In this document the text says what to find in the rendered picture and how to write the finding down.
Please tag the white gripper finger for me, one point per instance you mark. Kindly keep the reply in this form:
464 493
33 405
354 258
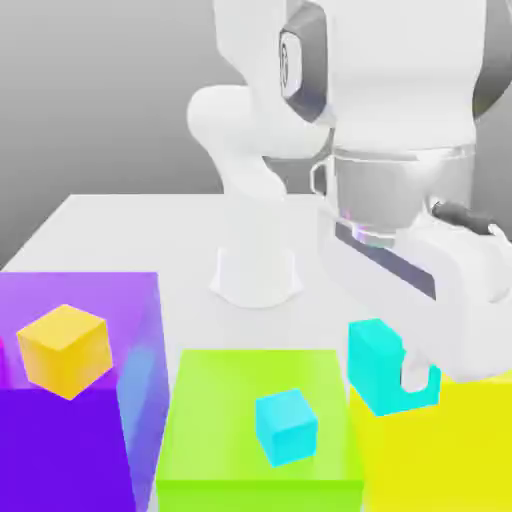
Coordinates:
415 376

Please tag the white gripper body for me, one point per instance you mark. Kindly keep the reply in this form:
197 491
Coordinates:
452 328

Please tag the small cyan cube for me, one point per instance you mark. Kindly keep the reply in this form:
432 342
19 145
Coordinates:
286 430
372 368

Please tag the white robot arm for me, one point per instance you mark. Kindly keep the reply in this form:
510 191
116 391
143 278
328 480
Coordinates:
256 168

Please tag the small yellow cube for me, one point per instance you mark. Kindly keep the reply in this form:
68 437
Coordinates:
64 352

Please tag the large yellow box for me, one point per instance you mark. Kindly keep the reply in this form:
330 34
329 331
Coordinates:
440 460

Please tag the large green box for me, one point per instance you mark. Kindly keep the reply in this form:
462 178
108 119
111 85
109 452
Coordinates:
216 420

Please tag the large purple box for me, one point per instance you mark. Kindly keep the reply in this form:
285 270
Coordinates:
60 448

